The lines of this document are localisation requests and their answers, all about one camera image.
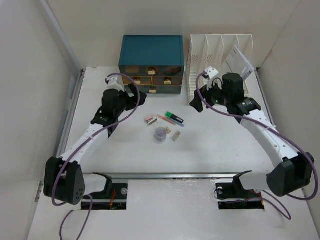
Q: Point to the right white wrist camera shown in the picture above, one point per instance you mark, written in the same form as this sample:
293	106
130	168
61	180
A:
210	73

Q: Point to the aluminium table rail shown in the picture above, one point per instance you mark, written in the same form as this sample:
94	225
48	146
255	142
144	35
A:
172	176

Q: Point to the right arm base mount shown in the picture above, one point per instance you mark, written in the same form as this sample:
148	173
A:
232	196

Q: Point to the green black highlighter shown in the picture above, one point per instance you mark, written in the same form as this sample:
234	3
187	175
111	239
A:
174	117

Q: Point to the blue pen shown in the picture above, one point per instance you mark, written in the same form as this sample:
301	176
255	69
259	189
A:
174	121

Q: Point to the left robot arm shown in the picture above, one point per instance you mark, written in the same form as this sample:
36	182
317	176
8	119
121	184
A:
64	181

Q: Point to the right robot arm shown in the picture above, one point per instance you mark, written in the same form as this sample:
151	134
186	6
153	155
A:
293	167

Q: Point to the orange pen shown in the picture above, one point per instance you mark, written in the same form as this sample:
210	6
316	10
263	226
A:
162	118

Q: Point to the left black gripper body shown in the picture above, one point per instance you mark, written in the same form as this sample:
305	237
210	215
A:
126	102

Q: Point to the white file rack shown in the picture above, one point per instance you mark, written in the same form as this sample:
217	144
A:
211	50

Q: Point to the white spiral manual booklet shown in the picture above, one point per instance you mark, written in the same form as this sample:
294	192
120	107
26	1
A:
237	63

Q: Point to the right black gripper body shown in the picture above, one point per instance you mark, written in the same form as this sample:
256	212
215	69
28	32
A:
213	96

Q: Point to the silver staple box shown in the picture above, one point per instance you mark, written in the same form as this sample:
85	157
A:
176	136

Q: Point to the pink mini stapler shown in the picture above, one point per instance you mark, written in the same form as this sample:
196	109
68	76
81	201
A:
151	120

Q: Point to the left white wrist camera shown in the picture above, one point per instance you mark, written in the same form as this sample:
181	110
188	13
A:
112	84

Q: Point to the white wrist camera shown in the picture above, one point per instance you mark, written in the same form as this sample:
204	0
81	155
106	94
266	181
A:
112	84
210	73

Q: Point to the teal drawer organizer box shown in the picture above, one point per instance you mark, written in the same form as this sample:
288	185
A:
155	62

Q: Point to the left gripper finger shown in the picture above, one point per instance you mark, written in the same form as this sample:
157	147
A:
131	89
140	98

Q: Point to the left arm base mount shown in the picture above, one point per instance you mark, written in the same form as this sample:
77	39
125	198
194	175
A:
104	193

